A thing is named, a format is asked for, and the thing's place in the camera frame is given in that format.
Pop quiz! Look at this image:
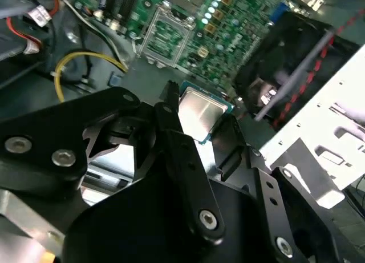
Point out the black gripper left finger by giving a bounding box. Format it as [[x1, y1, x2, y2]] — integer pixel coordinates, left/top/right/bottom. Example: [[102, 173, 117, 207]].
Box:
[[0, 80, 226, 247]]

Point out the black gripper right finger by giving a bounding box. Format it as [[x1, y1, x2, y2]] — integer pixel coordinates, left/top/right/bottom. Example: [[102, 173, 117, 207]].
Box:
[[212, 114, 340, 263]]

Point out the thin wire locking lever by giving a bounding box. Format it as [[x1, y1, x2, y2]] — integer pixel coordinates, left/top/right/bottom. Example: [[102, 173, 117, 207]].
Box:
[[131, 36, 143, 58]]

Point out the silver CPU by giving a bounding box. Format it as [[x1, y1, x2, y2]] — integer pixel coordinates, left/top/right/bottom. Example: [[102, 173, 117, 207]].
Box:
[[178, 86, 236, 146]]

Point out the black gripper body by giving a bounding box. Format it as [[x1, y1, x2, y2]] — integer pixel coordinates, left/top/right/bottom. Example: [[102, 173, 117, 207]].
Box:
[[61, 171, 276, 263]]

